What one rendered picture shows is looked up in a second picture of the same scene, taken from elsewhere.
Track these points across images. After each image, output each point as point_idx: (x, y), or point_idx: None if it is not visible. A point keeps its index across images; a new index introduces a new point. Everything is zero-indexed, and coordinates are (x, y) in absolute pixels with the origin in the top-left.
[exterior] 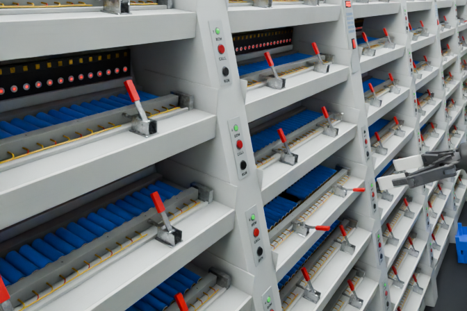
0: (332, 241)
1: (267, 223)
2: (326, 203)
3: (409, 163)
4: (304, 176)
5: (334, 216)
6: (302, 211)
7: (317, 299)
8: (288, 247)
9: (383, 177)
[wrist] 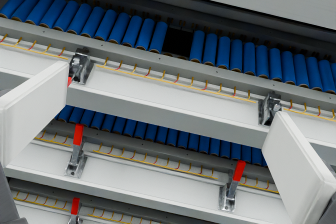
0: (223, 167)
1: (61, 19)
2: (214, 99)
3: (286, 167)
4: (270, 49)
5: (195, 126)
6: (131, 58)
7: (72, 174)
8: (20, 62)
9: (47, 67)
